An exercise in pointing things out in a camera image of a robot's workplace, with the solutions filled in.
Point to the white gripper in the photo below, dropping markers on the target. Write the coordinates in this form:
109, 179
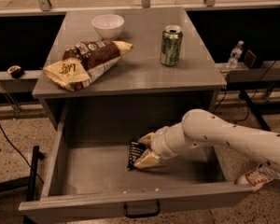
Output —
159, 145

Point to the black rxbar chocolate bar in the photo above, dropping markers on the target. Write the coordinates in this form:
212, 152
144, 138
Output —
135, 151

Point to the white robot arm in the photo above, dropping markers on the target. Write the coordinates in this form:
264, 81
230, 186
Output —
199, 128

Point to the grey cabinet counter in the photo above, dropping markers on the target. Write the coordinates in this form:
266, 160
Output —
140, 71

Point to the open grey top drawer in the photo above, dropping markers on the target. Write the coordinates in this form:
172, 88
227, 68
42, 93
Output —
88, 176

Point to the brown yellow chip bag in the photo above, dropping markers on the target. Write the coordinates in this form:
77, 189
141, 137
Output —
85, 62

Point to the green soda can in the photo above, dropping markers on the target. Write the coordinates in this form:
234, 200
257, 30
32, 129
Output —
171, 45

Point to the white red sneaker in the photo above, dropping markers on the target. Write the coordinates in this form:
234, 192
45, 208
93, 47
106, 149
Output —
258, 177

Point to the clear plastic water bottle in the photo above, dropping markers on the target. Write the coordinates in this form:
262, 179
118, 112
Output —
235, 55

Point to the black metal stand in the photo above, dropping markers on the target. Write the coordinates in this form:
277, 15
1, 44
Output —
28, 181

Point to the white ceramic bowl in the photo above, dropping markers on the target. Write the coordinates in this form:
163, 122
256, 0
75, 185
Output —
108, 26

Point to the small black box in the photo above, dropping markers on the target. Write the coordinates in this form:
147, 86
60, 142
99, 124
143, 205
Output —
251, 60

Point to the small black yellow device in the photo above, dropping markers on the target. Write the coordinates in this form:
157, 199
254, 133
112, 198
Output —
15, 71

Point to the black drawer handle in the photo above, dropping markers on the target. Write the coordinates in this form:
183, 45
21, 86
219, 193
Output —
141, 210

